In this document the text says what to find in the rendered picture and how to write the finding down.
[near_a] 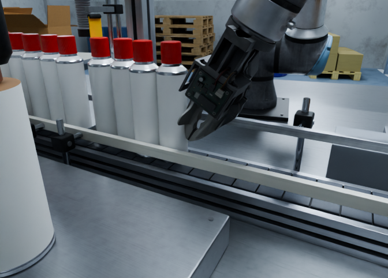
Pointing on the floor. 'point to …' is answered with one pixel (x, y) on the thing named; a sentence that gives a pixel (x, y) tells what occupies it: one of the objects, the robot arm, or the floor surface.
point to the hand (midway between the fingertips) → (193, 132)
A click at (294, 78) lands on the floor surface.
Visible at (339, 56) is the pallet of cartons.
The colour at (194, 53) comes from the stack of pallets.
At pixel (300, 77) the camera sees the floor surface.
